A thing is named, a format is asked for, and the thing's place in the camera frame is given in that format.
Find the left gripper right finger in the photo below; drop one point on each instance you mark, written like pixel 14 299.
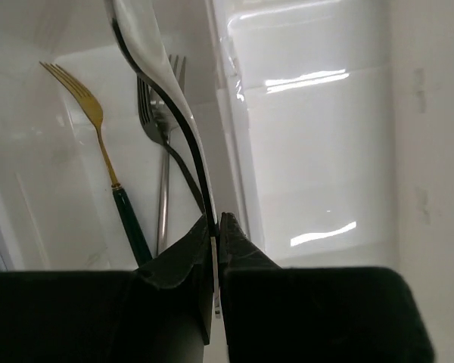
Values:
pixel 342 314

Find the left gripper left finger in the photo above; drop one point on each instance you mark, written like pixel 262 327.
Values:
pixel 160 312

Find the silver fork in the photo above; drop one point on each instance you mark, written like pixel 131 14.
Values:
pixel 166 123

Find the gold fork teal handle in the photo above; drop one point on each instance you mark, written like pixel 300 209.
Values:
pixel 118 219

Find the black fork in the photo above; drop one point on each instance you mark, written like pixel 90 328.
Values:
pixel 155 129

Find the left white container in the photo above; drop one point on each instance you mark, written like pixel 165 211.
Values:
pixel 48 215

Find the white container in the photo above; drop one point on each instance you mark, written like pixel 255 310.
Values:
pixel 48 215
pixel 343 113

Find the right white container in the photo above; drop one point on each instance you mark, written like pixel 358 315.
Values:
pixel 343 113

